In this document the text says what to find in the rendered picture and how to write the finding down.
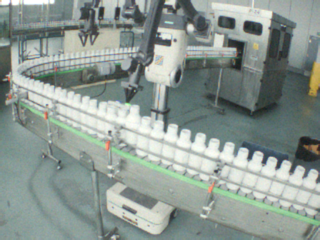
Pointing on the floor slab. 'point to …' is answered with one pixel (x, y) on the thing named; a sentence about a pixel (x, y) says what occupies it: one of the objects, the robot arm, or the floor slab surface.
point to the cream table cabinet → (71, 43)
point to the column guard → (314, 80)
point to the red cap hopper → (30, 20)
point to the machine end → (251, 55)
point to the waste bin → (305, 158)
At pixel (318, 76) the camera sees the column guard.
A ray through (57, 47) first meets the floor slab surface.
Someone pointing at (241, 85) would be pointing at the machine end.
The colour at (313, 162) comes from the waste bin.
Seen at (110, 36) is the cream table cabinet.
